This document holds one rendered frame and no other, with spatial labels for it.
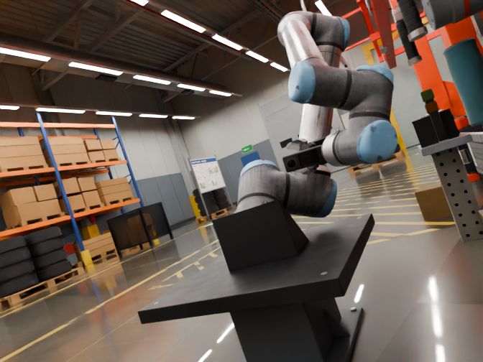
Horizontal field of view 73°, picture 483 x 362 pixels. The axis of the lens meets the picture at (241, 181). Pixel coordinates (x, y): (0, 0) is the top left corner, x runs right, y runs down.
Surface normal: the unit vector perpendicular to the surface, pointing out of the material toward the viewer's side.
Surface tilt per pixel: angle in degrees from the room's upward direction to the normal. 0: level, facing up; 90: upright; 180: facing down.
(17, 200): 90
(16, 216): 90
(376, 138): 102
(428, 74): 90
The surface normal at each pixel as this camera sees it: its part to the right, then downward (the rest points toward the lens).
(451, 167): -0.44, 0.13
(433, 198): -0.62, 0.19
